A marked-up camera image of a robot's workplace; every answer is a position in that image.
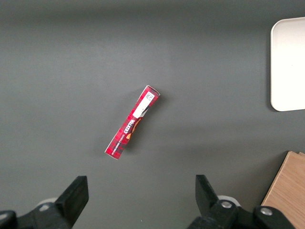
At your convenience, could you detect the red tartan cookie box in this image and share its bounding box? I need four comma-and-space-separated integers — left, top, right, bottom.
104, 84, 161, 161

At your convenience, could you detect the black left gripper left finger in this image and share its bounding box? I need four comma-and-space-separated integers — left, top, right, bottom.
0, 176, 89, 229

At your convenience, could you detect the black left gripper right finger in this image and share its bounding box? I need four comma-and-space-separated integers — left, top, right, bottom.
188, 175, 296, 229

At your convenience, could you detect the white rectangular plastic tray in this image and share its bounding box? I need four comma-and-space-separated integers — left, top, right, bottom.
270, 17, 305, 112

